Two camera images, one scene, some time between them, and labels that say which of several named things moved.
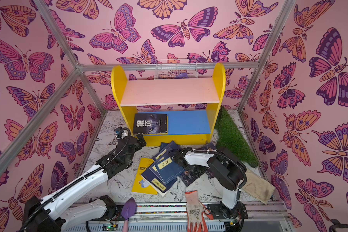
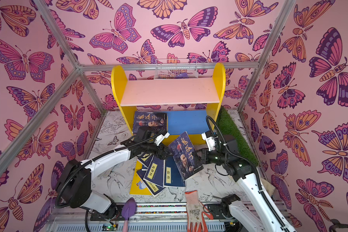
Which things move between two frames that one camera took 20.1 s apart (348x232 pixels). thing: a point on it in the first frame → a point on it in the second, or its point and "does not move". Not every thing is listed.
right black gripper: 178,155 → 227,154
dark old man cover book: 186,178 → 156,120
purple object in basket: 182,75 does not move
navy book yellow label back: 171,146 → 145,158
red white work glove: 195,212 does not move
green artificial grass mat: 230,134 does not move
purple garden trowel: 128,210 does not move
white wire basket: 176,68 does not move
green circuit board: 108,227 does not move
